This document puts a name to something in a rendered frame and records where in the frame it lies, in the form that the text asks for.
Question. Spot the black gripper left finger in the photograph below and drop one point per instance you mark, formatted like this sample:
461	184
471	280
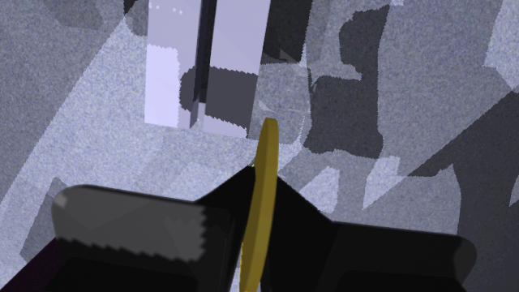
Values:
201	239

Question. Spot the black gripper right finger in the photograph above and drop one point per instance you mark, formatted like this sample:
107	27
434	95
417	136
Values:
308	252

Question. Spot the thin gold coin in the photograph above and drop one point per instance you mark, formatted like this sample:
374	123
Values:
256	237

